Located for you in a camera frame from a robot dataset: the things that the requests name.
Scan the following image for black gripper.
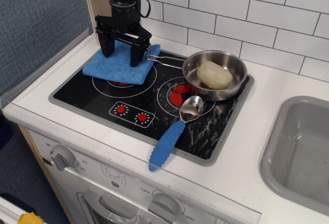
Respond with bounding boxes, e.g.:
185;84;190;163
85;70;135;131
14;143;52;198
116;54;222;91
95;0;152;67

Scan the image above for steel pan with handle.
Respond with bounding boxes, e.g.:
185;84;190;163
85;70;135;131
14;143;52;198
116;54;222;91
145;50;248;102

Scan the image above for red stove knob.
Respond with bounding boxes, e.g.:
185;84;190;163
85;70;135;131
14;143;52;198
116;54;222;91
116;105;126;114
137;113;148;122

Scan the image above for right red stove knob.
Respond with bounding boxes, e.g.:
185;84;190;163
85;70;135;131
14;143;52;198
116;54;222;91
137;113;148;122

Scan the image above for grey sink basin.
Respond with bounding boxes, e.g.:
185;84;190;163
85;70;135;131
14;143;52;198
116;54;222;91
260;96;328;215

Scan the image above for spoon with blue handle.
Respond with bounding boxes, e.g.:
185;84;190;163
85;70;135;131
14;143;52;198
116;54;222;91
149;96;204;172

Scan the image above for left red stove knob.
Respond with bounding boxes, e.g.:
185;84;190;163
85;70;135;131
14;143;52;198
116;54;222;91
116;105;126;114

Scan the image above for yellow object at corner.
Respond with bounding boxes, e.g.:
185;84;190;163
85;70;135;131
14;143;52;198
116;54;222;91
17;212;44;224

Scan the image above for left grey oven knob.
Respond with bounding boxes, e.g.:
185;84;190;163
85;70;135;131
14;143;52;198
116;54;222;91
50;145;76;171

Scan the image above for pale soap bar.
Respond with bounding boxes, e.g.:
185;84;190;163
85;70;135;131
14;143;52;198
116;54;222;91
196;61;233;90

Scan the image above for right grey oven knob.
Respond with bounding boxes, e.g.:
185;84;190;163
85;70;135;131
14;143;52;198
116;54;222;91
148;193;181;223

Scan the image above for blue towel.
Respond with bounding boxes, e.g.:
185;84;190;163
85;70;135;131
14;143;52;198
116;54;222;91
83;41;161;85

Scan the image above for grey oven knob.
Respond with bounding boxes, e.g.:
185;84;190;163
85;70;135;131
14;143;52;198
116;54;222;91
50;145;76;171
148;193;181;223

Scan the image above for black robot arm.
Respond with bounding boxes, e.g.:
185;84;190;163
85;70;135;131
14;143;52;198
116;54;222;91
95;0;152;67

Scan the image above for black toy stovetop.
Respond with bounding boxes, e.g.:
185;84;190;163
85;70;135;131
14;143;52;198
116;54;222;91
49;51;254;166

